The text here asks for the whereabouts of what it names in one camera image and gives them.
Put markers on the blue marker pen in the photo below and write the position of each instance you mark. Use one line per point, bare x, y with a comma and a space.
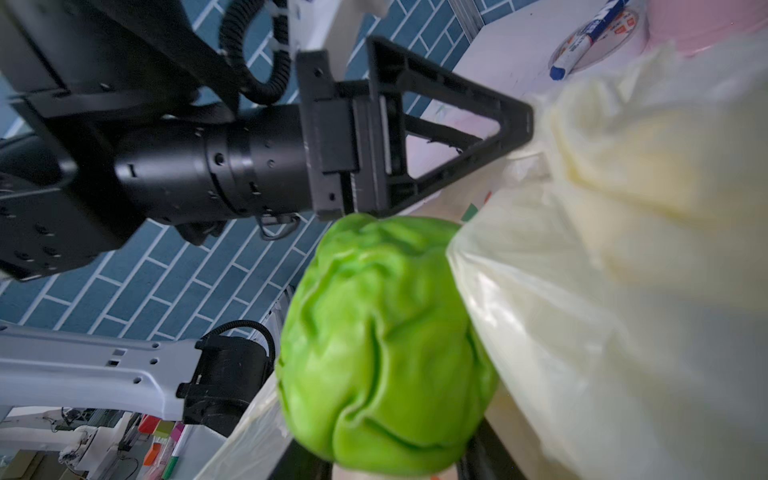
582, 41

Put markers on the yellow printed plastic bag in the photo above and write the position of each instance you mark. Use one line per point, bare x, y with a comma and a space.
617, 279

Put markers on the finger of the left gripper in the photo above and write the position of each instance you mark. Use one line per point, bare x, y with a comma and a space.
382, 185

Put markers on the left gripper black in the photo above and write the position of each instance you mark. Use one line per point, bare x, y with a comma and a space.
179, 172

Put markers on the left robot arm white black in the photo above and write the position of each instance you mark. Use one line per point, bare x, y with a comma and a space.
132, 117

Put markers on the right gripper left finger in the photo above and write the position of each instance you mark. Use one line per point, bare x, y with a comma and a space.
297, 463

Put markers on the pink pencil cup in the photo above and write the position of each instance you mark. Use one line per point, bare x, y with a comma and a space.
696, 25

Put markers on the dark green wrinkled fruit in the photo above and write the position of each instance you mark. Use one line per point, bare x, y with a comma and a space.
380, 368

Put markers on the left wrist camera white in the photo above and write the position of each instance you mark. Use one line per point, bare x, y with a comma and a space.
330, 25

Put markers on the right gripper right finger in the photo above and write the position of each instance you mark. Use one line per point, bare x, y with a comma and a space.
486, 458

